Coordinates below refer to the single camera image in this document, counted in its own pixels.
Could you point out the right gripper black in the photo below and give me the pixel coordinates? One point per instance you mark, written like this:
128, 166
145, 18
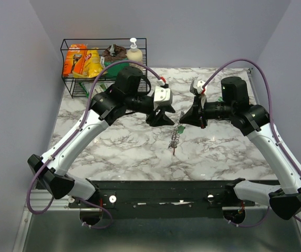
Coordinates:
196, 115

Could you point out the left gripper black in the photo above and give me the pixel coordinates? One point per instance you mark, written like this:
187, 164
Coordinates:
161, 119

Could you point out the orange razor package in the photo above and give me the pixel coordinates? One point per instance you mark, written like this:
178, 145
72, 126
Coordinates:
75, 59

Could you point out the yellow chips bag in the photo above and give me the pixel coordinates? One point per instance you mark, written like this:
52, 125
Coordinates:
92, 66

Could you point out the green white snack bag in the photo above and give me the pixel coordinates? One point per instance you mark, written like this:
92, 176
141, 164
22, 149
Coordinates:
86, 86

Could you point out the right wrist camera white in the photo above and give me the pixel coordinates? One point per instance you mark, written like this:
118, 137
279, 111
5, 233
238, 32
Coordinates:
198, 88

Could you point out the green key tag with key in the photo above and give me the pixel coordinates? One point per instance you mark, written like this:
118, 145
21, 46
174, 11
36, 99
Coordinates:
180, 129

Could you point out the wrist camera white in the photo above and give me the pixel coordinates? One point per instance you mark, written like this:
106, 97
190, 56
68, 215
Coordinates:
198, 88
162, 95

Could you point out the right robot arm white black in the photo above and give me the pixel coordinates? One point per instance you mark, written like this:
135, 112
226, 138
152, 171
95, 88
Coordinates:
254, 123

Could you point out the green and brown bag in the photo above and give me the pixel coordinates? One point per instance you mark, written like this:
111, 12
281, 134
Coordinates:
112, 54

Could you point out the aluminium rail frame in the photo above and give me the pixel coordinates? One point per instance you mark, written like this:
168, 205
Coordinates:
39, 200

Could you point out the beige soap pump bottle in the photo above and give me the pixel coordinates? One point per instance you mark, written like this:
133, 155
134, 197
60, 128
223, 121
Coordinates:
134, 53

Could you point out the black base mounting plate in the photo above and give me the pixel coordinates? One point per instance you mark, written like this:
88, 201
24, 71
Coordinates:
161, 199

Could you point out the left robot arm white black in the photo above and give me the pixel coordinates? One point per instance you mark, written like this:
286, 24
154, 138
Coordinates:
128, 92

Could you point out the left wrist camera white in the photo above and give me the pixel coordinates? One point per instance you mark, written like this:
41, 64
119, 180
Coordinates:
162, 95

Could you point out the black wire shelf rack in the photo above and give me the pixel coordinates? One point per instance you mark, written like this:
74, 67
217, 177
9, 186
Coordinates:
72, 83

